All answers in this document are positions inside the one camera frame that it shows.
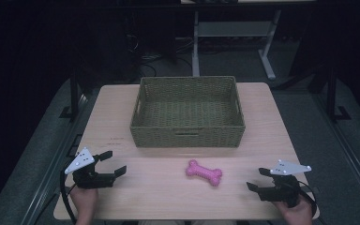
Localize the black metal post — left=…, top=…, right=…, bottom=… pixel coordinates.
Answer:
left=323, top=66, right=353, bottom=122
left=59, top=67, right=83, bottom=121

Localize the bundle of floor cables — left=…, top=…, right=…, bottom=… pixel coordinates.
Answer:
left=126, top=34, right=195, bottom=76

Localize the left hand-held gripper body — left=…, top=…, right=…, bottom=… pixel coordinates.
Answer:
left=64, top=147, right=116, bottom=190

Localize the person's right hand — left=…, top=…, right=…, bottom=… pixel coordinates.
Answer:
left=273, top=199, right=314, bottom=225

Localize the white metal desk frame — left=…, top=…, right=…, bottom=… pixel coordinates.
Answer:
left=191, top=9, right=283, bottom=81

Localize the thick black cable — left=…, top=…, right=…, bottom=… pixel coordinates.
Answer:
left=298, top=180, right=319, bottom=218
left=59, top=167, right=78, bottom=225

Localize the aluminium floor rail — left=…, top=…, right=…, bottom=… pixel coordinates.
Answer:
left=20, top=93, right=90, bottom=225
left=313, top=93, right=360, bottom=218

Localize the pink bone-shaped toy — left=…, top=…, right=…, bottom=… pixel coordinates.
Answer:
left=186, top=159, right=223, bottom=188

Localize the person's left hand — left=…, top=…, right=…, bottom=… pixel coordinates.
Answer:
left=69, top=186, right=99, bottom=218

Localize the green woven basket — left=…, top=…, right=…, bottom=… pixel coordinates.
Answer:
left=129, top=75, right=247, bottom=149

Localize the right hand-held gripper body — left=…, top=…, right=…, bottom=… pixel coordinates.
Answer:
left=257, top=159, right=312, bottom=209

